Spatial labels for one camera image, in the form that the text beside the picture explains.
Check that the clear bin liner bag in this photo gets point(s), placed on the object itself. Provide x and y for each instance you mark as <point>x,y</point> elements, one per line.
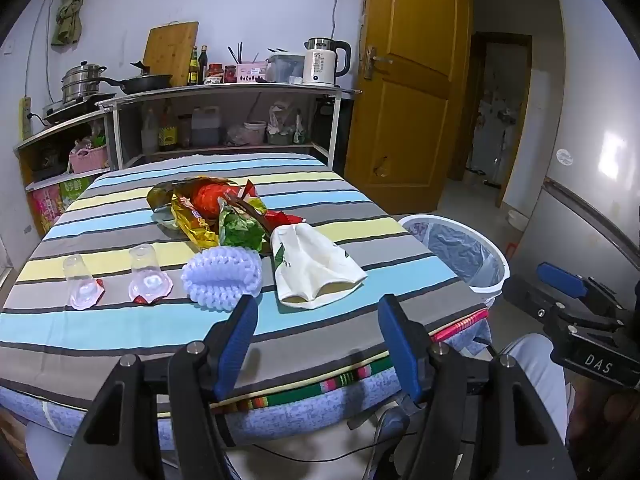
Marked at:
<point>455,250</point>

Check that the clear plastic cup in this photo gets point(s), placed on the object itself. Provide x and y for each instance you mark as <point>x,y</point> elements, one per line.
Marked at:
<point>147,275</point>
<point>80,280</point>

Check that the wooden door frame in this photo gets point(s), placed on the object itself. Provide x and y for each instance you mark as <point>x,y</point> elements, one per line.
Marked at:
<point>560,60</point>

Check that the wooden door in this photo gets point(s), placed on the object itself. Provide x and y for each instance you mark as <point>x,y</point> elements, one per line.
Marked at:
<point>410,85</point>

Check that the black stove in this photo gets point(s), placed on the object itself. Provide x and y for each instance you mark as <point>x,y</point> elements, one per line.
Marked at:
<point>75,107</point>

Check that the pink chopstick holder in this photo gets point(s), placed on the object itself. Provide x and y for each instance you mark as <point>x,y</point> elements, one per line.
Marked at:
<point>251,72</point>

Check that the clear plastic bottle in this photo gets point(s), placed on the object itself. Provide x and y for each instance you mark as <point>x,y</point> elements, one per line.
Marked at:
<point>150,135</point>

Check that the white basin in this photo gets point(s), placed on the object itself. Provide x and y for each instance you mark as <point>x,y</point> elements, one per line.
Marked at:
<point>517,220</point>

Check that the wooden cabinet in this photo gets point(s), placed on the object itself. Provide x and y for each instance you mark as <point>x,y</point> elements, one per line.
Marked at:
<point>30,160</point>

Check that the striped blanket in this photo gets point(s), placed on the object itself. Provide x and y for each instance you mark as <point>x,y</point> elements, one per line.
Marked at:
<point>125,225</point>

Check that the yellow snack packet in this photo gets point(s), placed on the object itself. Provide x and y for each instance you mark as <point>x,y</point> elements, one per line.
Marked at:
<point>192,222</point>

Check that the green hanging cloth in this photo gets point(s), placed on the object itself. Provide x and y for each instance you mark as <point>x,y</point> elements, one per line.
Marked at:
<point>70,15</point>

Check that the white metal rack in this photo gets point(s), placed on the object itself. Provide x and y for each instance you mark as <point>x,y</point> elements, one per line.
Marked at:
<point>225,91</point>

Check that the steel steamer pot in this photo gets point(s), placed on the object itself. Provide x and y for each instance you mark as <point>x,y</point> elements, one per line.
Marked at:
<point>82,85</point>

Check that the yellow label sauce bottle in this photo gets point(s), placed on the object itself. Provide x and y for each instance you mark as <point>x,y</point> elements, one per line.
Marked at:
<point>193,70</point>

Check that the silver refrigerator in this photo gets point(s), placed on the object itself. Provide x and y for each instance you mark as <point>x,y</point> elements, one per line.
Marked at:
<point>590,135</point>

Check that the blue patterned quilt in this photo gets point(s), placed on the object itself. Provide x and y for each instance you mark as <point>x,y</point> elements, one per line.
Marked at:
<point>310,410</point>

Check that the green snack packet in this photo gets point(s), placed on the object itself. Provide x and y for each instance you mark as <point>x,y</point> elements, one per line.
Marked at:
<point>240,230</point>

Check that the person's trouser leg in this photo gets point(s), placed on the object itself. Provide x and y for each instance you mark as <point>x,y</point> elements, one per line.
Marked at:
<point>535,375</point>

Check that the wooden cutting board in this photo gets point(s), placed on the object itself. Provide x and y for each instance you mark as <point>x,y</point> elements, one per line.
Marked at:
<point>170,50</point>

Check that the white trash bin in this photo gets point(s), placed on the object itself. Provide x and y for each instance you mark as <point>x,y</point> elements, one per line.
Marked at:
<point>492,260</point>

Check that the white electric kettle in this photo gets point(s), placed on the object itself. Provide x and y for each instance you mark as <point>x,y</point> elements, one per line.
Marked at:
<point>320,65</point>

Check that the pink basket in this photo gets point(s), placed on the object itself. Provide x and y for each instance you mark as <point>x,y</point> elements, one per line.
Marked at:
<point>87,160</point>

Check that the black frying pan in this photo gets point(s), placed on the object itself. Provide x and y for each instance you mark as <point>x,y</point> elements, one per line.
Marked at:
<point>147,82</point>

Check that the red sauce jar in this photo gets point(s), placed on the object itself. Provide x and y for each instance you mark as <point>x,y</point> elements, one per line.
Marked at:
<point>215,74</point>

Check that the clear plastic container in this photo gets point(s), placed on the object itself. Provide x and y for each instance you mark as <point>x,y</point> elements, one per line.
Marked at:
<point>285,67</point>

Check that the small red jar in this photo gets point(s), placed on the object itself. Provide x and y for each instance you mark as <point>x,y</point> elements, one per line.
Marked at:
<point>230,74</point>

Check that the white tub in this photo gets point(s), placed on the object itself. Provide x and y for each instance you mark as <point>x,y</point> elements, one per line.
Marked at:
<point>255,132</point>

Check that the dark sauce bottle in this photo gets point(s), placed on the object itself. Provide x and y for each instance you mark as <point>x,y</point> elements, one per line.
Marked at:
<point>202,65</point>

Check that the brown liquid jug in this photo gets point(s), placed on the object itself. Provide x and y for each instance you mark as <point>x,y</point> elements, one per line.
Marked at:
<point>206,130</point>

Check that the blue foam fruit net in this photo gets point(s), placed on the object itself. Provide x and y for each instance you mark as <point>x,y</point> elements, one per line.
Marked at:
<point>220,275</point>

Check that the green white bottle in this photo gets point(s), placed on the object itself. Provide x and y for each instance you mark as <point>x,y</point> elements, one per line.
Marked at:
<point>299,130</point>

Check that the pale green packet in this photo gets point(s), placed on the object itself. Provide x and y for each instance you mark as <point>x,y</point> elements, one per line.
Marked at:
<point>165,217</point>

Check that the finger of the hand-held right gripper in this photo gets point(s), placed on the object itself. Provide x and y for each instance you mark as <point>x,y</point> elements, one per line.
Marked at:
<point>530,300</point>
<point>560,280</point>

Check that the yellow label oil bottle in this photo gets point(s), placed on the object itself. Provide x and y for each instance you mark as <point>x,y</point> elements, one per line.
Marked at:
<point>168,132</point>

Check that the gold snack packet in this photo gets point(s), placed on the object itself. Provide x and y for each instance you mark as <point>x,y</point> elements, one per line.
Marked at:
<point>160,192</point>

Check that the colourful cartons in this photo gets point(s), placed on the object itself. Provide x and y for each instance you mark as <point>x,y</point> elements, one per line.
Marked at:
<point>50,205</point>

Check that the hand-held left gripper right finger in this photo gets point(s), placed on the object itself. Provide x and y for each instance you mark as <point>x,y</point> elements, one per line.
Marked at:
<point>400,345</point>

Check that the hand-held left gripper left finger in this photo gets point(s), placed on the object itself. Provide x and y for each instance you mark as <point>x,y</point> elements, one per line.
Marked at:
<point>240,340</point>

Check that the yellow power strip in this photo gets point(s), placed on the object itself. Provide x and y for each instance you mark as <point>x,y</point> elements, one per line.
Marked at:
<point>25,120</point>

